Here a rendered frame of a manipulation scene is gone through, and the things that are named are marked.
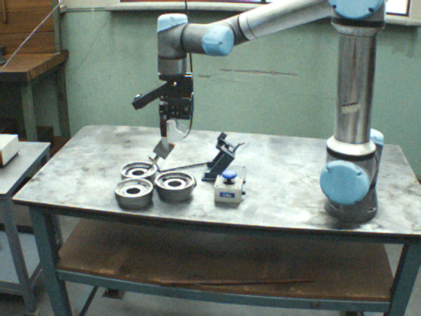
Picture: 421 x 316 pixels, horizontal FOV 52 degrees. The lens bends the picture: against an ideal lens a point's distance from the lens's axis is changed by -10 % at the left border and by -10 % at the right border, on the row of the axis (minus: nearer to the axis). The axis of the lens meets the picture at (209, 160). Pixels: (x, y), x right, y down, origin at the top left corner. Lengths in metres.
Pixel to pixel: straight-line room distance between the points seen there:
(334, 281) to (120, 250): 0.68
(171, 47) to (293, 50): 1.69
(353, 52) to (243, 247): 0.80
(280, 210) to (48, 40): 2.12
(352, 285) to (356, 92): 0.65
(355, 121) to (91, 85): 2.30
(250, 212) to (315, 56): 1.70
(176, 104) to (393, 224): 0.65
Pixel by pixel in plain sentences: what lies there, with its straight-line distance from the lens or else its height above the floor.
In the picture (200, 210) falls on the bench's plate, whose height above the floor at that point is 0.80.
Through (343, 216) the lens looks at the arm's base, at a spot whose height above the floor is 0.81.
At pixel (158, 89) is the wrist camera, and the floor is 1.09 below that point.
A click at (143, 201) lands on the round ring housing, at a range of 1.24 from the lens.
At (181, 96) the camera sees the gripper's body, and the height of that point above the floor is 1.07.
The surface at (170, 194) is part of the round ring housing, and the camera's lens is 1.26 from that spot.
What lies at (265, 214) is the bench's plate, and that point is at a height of 0.80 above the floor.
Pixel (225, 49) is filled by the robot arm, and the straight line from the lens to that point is 1.11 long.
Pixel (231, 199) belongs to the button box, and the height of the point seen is 0.81.
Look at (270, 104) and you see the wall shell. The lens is 2.88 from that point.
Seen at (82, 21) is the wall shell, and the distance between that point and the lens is 3.02.
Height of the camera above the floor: 1.44
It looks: 25 degrees down
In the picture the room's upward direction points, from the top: 1 degrees clockwise
